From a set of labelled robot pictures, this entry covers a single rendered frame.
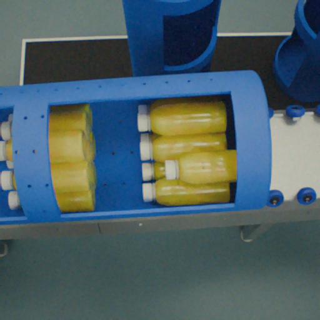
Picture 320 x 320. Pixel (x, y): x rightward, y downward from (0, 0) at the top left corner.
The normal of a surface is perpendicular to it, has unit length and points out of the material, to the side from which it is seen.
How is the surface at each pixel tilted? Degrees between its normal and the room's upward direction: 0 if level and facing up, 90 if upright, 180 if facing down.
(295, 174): 0
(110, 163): 3
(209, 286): 0
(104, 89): 35
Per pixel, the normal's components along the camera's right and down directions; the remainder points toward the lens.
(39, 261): -0.01, -0.25
